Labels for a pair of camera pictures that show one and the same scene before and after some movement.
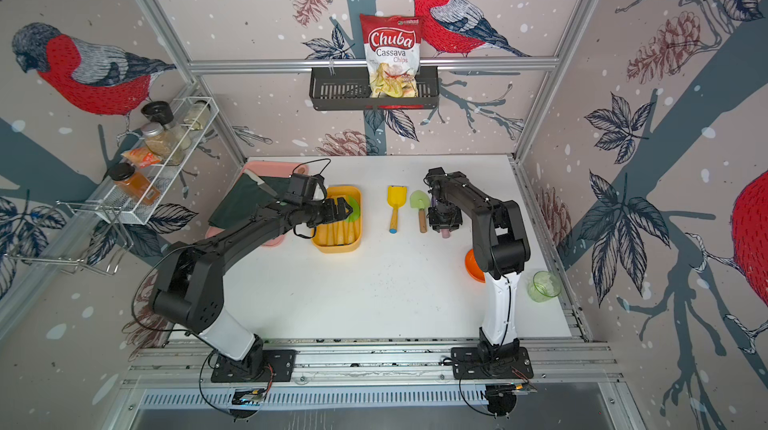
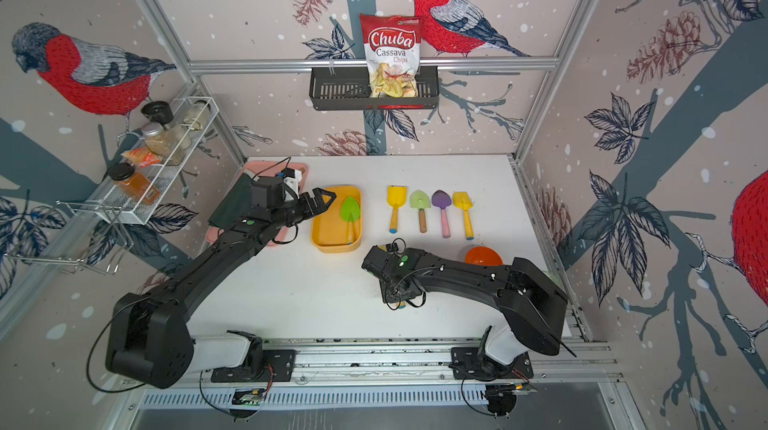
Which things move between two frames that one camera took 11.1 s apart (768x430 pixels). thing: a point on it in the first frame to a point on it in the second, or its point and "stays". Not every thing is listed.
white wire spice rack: x=157 y=158 stays
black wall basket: x=348 y=88 stays
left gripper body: x=328 y=213 to x=300 y=210
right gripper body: x=443 y=216 to x=388 y=295
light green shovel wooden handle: x=420 y=199 stays
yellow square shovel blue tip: x=396 y=197 stays
